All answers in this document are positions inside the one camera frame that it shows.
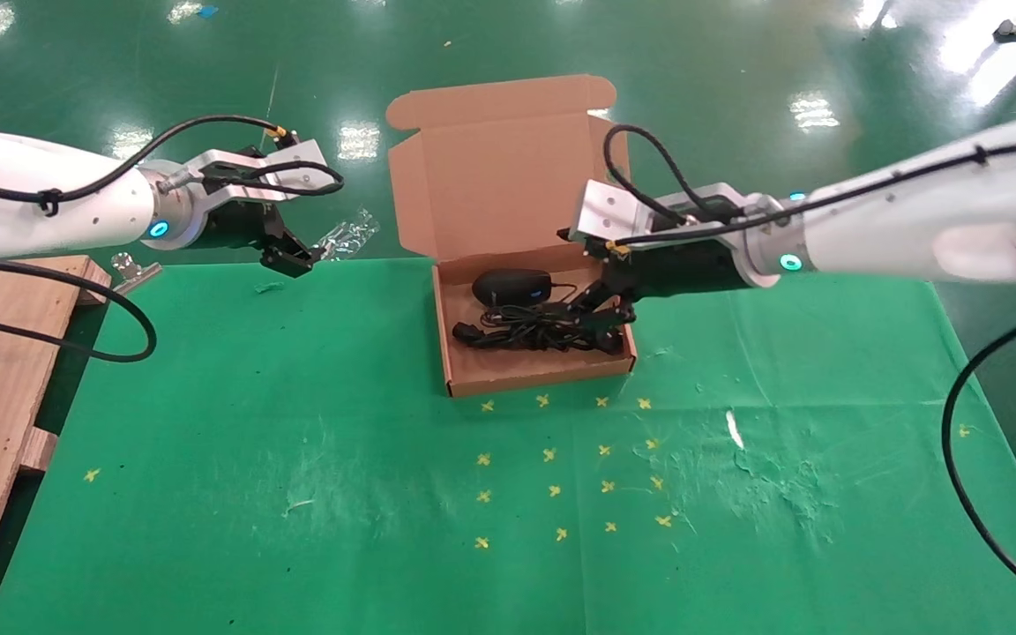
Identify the silver metal binder clip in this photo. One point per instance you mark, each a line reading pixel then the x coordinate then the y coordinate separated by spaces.
pixel 136 275

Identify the clear crumpled plastic wrapper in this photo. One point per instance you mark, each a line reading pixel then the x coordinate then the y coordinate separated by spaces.
pixel 354 234

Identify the white tape scrap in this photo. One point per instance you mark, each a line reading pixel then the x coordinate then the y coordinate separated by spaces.
pixel 734 429

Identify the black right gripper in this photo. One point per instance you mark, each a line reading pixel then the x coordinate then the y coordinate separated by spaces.
pixel 684 269

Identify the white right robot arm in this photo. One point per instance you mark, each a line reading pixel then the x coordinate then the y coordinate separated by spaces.
pixel 914 225

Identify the open brown cardboard box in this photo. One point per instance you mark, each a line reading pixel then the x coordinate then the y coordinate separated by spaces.
pixel 499 176

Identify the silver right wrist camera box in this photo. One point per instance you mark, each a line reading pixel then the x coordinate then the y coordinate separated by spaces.
pixel 614 216

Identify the blue tape piece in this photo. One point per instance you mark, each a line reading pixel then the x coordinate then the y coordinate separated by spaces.
pixel 208 11

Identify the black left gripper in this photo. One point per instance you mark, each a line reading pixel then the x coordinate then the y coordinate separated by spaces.
pixel 239 227

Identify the green table cloth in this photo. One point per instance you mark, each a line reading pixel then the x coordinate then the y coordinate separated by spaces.
pixel 296 529

